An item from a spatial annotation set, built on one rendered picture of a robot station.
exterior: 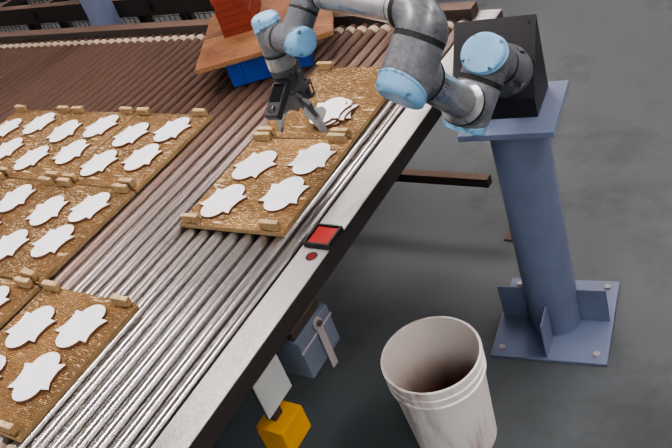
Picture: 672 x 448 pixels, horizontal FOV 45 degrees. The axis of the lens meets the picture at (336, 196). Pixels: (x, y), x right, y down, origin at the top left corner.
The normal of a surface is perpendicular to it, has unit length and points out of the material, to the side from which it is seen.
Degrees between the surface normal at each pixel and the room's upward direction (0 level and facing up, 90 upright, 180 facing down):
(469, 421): 93
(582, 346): 0
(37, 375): 0
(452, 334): 87
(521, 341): 0
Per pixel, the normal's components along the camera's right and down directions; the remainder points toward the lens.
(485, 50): -0.42, -0.21
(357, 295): -0.30, -0.78
